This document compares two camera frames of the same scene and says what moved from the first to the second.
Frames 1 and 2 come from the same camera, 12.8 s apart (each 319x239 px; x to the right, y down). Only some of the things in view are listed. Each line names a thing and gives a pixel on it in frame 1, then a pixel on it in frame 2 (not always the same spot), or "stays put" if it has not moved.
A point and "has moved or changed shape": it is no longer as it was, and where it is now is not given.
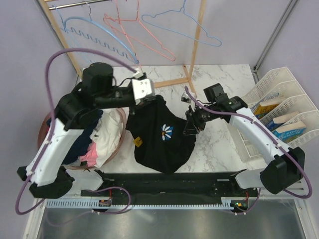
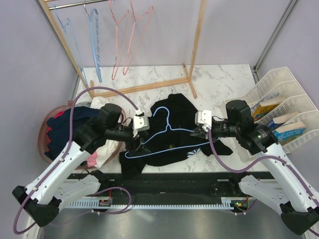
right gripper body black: [201, 117] to [204, 131]
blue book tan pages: [273, 123] stays put
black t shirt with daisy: [161, 143] has moved or changed shape
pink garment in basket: [91, 155] stays put
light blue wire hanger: [181, 10] to [167, 126]
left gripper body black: [139, 105] to [131, 144]
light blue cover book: [287, 133] stays put
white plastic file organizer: [280, 105] stays put
